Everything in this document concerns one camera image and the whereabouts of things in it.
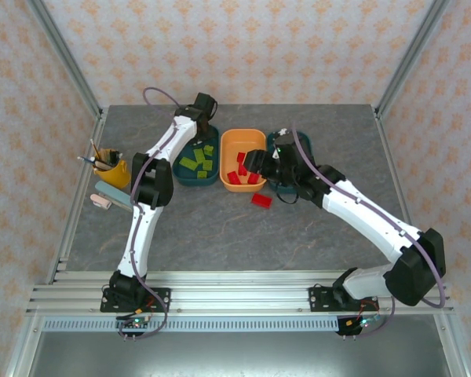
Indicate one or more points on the beige wooden sticks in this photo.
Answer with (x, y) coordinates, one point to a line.
(102, 164)

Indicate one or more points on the right aluminium frame post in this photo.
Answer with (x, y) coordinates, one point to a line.
(413, 51)

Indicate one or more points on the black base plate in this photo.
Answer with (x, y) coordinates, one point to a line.
(316, 298)
(163, 298)

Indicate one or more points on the yellow pen cup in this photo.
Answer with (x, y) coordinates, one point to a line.
(115, 177)

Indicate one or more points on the blue white pen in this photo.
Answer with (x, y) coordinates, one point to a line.
(87, 159)

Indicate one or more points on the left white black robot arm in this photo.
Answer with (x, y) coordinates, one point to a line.
(145, 235)

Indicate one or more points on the right aluminium table rail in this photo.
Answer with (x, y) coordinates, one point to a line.
(396, 176)

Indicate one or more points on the left aluminium table rail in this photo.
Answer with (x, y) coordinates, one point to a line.
(96, 131)

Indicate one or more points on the small green lego brick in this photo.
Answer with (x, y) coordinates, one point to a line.
(201, 174)

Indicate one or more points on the left aluminium frame post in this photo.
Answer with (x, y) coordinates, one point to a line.
(64, 53)

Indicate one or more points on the black marker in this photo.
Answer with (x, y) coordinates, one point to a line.
(114, 155)

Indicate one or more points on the long red lego brick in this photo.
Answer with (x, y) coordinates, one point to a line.
(261, 200)
(253, 178)

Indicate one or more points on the square green lego brick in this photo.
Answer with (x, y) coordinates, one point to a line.
(207, 165)
(208, 150)

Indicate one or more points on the teal plastic bin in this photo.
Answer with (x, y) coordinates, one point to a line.
(271, 141)
(184, 177)

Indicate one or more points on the control circuit board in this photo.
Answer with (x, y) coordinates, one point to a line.
(363, 323)
(135, 323)

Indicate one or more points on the grey metal shelf panel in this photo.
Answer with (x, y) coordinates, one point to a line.
(239, 353)

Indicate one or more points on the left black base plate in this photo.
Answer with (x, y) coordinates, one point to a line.
(163, 298)

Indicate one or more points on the aluminium table rail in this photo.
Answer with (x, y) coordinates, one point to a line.
(96, 131)
(396, 176)

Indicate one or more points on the long green lego brick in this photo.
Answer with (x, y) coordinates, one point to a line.
(187, 163)
(199, 155)

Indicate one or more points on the left control circuit board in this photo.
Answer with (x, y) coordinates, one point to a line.
(135, 323)

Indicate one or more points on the orange plastic bin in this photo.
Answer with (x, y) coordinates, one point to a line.
(239, 141)

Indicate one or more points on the aluminium front beam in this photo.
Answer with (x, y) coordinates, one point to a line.
(239, 292)

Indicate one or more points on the pink small stapler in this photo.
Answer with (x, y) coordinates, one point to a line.
(101, 201)

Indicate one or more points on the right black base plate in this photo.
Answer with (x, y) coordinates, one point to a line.
(316, 298)

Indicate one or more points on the aluminium frame post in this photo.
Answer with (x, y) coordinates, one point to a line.
(64, 53)
(413, 51)

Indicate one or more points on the right control circuit board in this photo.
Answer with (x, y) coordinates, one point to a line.
(363, 323)

